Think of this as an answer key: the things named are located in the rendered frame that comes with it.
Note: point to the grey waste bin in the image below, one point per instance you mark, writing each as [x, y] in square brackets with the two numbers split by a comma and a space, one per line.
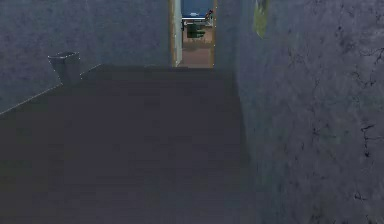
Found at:
[66, 66]

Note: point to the dark green chair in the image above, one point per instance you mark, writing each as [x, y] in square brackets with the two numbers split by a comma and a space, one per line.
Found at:
[194, 31]

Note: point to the white room door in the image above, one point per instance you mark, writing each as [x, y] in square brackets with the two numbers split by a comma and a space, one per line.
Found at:
[177, 33]

